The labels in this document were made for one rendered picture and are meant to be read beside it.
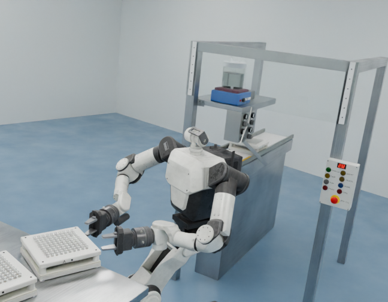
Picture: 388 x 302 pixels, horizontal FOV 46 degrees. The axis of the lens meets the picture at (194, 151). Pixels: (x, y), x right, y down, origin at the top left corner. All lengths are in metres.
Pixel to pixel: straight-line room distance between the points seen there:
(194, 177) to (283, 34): 4.58
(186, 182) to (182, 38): 5.57
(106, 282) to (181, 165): 0.61
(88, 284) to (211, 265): 1.79
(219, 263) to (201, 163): 1.55
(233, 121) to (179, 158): 0.90
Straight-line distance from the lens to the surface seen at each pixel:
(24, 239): 2.02
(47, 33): 7.75
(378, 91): 3.74
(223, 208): 1.91
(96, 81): 8.39
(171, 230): 1.99
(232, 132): 2.97
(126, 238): 1.98
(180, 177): 2.10
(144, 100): 8.19
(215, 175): 1.97
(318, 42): 6.19
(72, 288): 1.83
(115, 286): 1.84
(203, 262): 3.54
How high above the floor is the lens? 1.83
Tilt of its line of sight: 16 degrees down
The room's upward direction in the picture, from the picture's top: 6 degrees clockwise
